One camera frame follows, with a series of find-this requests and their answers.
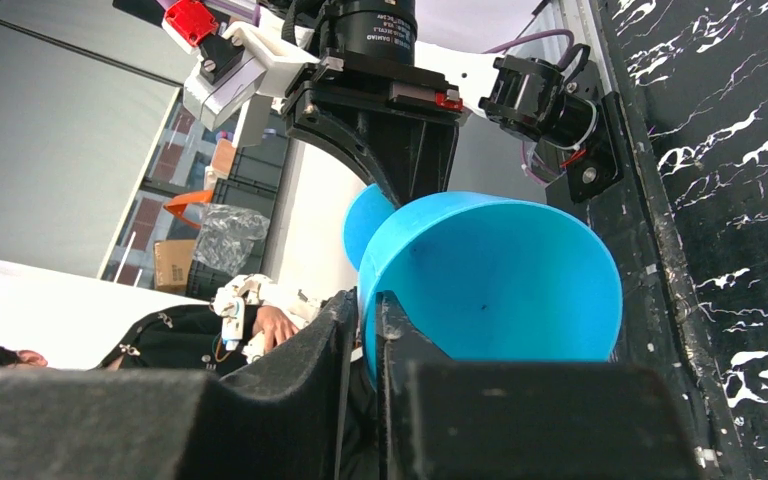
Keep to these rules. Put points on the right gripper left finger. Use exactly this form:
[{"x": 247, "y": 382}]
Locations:
[{"x": 280, "y": 417}]

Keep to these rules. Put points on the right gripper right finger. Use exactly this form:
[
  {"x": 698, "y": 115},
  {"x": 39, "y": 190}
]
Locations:
[{"x": 445, "y": 419}]

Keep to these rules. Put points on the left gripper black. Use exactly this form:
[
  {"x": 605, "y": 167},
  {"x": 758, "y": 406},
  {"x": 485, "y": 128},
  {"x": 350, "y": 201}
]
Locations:
[{"x": 363, "y": 100}]

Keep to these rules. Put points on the teal wine glass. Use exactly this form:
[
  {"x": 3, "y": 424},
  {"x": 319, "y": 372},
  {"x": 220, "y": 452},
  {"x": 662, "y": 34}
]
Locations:
[{"x": 485, "y": 278}]

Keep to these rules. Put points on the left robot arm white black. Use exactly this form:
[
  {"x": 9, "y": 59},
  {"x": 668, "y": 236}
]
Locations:
[{"x": 473, "y": 74}]

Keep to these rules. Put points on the seated person dark clothes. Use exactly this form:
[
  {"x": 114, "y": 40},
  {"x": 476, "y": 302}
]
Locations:
[{"x": 246, "y": 319}]

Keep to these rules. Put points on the clear plastic bag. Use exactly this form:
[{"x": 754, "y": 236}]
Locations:
[{"x": 227, "y": 236}]

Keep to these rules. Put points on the cardboard box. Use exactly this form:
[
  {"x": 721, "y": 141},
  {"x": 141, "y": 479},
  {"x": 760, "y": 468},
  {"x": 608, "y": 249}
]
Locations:
[{"x": 172, "y": 262}]

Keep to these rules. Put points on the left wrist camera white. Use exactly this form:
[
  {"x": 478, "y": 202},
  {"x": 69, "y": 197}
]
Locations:
[{"x": 243, "y": 65}]

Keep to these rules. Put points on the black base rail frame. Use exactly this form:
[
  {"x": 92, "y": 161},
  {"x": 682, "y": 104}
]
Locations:
[{"x": 612, "y": 185}]

